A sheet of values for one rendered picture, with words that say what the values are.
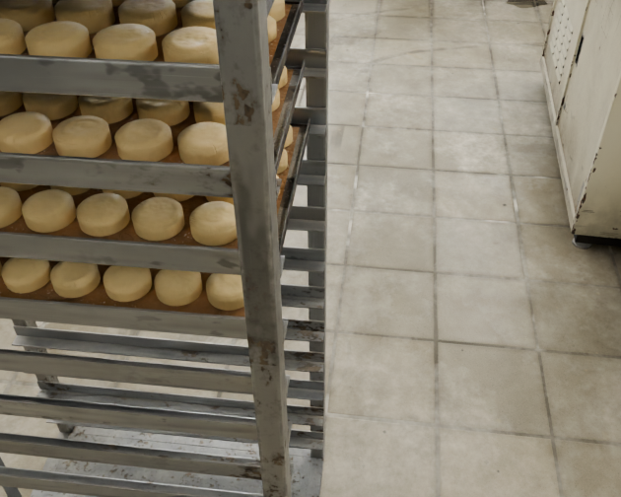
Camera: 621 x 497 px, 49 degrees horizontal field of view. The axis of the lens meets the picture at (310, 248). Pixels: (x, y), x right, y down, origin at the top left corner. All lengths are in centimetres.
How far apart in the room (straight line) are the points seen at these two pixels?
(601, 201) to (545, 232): 28
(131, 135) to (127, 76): 10
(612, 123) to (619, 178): 20
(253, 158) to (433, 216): 205
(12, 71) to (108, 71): 8
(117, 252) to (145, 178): 10
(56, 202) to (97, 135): 11
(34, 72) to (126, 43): 7
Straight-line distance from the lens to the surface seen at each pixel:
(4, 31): 64
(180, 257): 65
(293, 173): 92
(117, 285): 75
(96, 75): 56
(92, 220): 70
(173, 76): 54
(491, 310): 223
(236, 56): 48
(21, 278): 80
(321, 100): 101
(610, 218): 243
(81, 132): 65
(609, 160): 229
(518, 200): 270
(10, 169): 65
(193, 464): 93
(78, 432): 180
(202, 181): 58
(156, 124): 65
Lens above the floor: 157
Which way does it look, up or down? 41 degrees down
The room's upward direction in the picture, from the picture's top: 1 degrees counter-clockwise
